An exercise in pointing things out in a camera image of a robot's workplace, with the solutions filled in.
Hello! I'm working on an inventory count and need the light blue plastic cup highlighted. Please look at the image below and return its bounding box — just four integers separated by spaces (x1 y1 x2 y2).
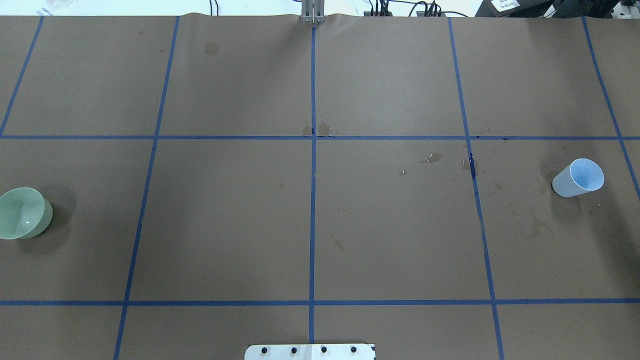
551 158 605 198

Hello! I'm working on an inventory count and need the pale green ceramic bowl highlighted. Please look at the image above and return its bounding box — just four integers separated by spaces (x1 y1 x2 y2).
0 187 53 240

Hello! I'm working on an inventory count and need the aluminium frame post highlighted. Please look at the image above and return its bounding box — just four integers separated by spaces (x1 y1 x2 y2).
299 0 326 25

